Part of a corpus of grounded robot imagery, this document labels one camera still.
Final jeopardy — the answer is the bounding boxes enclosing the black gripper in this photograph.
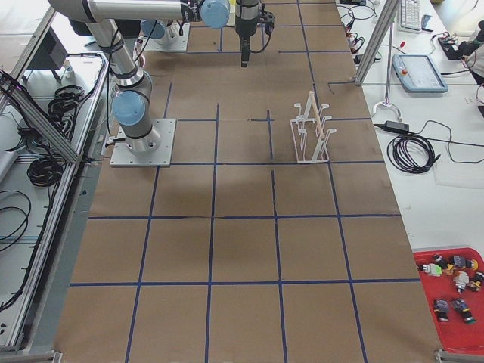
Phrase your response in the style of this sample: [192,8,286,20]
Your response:
[235,0,275,67]

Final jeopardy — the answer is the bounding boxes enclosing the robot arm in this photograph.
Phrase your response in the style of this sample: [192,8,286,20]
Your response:
[141,20,178,44]
[50,1,275,158]

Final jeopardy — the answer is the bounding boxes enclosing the white headset stand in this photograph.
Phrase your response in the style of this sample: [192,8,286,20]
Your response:
[371,101,402,123]

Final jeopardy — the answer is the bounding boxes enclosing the white keyboard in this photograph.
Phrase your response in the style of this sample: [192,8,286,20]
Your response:
[397,0,422,33]

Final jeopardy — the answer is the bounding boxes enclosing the black power adapter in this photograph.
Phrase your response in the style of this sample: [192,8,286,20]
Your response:
[374,120,410,134]

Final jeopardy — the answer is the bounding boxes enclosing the blue teach pendant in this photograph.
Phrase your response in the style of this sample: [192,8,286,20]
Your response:
[392,54,448,94]

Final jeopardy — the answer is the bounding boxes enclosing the red parts tray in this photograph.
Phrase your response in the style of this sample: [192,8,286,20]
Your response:
[414,247,483,355]

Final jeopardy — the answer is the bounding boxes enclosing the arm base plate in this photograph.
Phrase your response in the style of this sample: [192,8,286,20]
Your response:
[141,20,190,52]
[110,119,176,167]

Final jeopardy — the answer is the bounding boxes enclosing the white wire cup rack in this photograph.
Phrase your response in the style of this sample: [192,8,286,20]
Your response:
[290,91,337,164]

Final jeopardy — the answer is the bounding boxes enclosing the aluminium frame post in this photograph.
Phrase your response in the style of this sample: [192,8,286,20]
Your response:
[353,0,399,86]

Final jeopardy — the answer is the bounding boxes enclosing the coiled black cable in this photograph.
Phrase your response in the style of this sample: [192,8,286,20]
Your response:
[387,134,440,175]

